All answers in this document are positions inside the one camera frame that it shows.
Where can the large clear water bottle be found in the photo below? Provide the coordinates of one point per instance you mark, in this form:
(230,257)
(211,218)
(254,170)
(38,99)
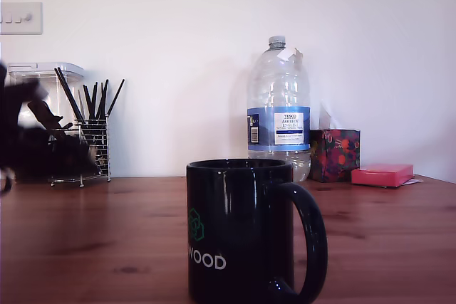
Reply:
(279,97)

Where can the black mug with white lettering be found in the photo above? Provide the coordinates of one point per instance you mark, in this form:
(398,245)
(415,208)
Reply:
(229,229)

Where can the white tissue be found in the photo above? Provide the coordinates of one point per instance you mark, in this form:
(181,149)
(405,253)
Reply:
(328,119)

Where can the floral tissue box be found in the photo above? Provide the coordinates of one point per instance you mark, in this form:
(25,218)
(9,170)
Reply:
(336,154)

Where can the flat pink box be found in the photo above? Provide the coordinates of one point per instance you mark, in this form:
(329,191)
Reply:
(382,176)

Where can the dark brown scoop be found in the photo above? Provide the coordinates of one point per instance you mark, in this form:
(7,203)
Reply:
(46,113)

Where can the paper sheet under pink box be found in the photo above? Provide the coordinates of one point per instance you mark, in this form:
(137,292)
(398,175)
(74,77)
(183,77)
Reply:
(414,181)

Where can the clear plastic storage container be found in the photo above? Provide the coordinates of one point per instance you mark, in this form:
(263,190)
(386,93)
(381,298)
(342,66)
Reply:
(46,68)

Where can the white light switch plate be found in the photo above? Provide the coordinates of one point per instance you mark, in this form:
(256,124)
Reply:
(21,18)

